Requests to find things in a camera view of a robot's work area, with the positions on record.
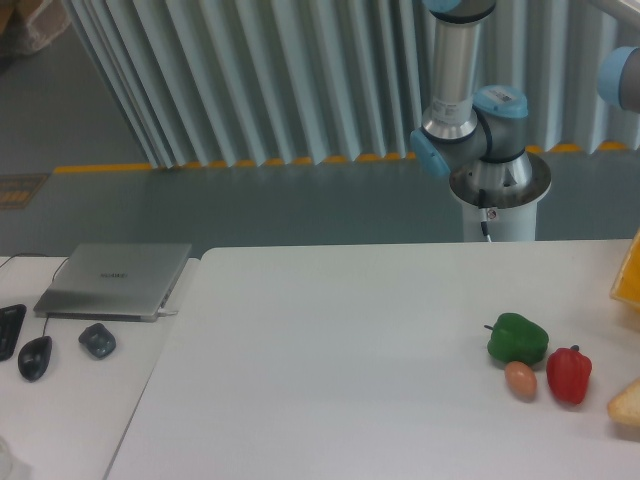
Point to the toy bread slice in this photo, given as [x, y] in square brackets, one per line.
[624, 407]

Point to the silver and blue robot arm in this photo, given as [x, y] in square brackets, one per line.
[455, 75]

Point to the brown cardboard box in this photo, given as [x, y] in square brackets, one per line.
[29, 26]

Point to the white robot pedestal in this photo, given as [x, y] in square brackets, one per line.
[502, 225]

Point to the black keyboard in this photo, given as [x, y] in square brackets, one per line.
[11, 321]

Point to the white corrugated folding screen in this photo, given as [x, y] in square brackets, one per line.
[236, 81]

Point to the brown egg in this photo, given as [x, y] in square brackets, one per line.
[521, 380]

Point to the dark grey small device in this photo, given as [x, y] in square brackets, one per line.
[98, 341]

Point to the black computer mouse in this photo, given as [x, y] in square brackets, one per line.
[34, 358]

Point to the silver closed laptop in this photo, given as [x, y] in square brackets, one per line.
[117, 281]

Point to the red toy pepper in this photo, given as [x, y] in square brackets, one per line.
[568, 373]

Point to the yellow container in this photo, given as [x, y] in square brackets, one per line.
[625, 288]

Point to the green toy pepper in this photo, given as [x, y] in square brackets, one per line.
[516, 338]

